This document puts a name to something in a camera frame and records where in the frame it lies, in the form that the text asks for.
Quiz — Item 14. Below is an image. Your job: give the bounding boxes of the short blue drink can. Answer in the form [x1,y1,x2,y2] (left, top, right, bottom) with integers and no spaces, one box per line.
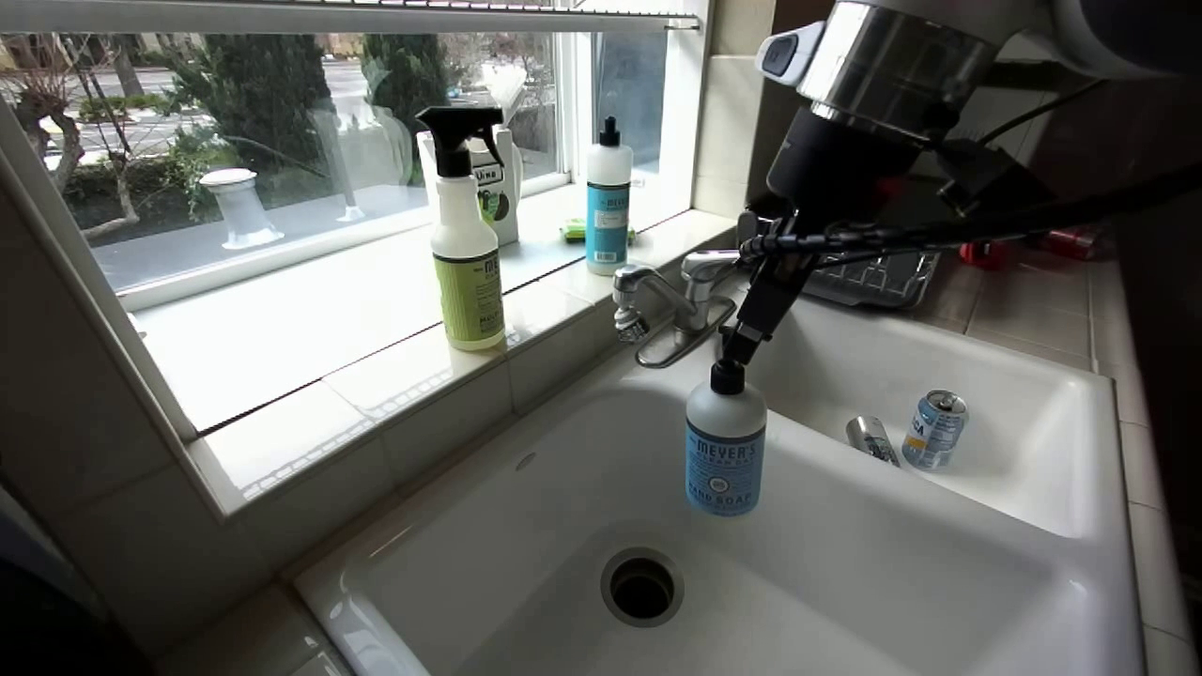
[902,385,973,473]

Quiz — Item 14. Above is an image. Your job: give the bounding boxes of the dark wire dish rack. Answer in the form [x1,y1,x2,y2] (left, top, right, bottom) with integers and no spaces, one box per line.
[799,240,948,314]

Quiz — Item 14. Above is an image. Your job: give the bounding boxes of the chrome sink faucet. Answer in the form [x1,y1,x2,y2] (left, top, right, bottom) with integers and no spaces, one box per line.
[607,247,756,370]

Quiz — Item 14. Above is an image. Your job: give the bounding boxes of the green label spray bottle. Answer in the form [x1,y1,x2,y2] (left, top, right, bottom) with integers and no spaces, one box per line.
[415,100,512,356]

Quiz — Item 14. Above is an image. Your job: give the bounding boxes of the blue label pump bottle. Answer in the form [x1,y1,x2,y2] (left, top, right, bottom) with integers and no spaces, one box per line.
[680,351,769,518]

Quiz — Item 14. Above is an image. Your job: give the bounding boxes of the white window frame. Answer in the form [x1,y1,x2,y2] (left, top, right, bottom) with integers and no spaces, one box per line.
[0,0,713,443]

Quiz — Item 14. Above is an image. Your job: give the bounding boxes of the white double basin sink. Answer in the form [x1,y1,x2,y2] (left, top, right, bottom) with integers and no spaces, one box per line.
[294,294,1148,676]

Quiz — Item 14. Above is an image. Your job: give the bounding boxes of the white garden pedestal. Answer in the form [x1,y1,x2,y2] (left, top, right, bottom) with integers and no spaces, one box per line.
[195,166,286,254]

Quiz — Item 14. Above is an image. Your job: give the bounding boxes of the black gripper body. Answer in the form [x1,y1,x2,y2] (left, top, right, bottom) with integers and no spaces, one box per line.
[746,105,923,262]

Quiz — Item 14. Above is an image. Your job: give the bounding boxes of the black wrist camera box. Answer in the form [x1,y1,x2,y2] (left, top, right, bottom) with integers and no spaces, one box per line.
[933,138,1059,223]

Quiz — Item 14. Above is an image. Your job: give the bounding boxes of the teal label pump bottle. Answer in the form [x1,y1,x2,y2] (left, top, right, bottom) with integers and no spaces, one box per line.
[584,117,636,279]

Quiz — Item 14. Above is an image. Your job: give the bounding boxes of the red cable connector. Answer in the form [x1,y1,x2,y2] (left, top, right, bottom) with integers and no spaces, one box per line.
[954,228,1023,274]

